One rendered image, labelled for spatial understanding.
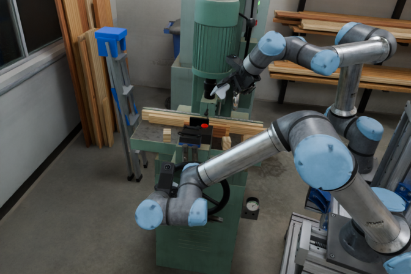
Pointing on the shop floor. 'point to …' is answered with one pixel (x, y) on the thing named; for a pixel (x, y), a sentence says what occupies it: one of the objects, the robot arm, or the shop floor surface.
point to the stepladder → (122, 92)
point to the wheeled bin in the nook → (174, 46)
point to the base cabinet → (202, 236)
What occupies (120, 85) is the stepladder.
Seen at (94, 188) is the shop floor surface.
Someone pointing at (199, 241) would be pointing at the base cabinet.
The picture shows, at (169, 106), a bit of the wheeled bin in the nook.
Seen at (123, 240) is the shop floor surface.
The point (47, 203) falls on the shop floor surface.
